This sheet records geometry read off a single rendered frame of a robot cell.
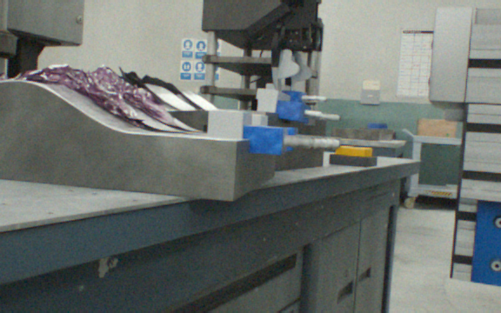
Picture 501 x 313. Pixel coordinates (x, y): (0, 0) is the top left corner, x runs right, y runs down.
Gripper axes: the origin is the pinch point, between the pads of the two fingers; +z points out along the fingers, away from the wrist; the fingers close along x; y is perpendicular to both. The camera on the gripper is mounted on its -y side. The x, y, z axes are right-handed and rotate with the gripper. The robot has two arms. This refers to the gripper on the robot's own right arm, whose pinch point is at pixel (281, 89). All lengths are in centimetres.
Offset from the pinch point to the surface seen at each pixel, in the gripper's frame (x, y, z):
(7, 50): -24, -57, -5
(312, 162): -15.6, 14.4, 14.1
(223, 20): 315, -209, -86
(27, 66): -2, -78, -4
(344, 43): 588, -183, -109
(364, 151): -0.4, 19.3, 12.0
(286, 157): -27.3, 14.4, 13.0
